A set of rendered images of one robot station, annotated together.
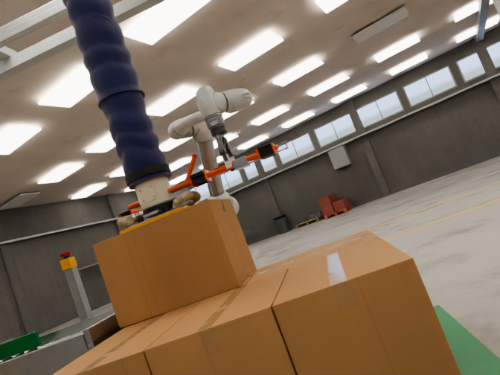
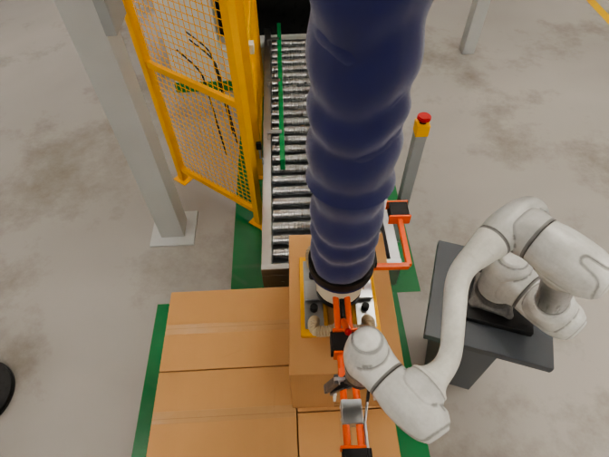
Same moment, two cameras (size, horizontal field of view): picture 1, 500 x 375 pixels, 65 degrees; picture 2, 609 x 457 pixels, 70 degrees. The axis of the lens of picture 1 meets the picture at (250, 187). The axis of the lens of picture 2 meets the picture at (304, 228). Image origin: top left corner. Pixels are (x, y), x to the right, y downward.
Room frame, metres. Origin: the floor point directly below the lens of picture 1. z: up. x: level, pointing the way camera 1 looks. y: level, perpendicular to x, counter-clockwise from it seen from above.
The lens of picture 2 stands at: (1.68, -0.33, 2.44)
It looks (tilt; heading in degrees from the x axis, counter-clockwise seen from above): 52 degrees down; 79
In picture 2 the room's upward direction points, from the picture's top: 1 degrees counter-clockwise
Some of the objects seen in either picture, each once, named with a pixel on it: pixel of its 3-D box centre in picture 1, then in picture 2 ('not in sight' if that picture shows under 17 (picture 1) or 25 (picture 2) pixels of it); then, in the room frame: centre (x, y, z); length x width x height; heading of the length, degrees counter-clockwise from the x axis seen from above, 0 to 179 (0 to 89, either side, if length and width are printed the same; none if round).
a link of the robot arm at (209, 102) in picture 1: (210, 101); (369, 355); (1.91, 0.03, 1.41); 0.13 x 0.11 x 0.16; 117
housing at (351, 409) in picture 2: (241, 163); (351, 413); (1.88, 0.00, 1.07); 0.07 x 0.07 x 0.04; 80
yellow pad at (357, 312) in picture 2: not in sight; (362, 291); (2.05, 0.44, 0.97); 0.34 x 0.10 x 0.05; 80
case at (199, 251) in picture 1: (179, 258); (338, 319); (1.97, 0.45, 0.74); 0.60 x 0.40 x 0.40; 80
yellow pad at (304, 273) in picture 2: (154, 217); (313, 292); (1.86, 0.47, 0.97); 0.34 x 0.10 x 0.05; 80
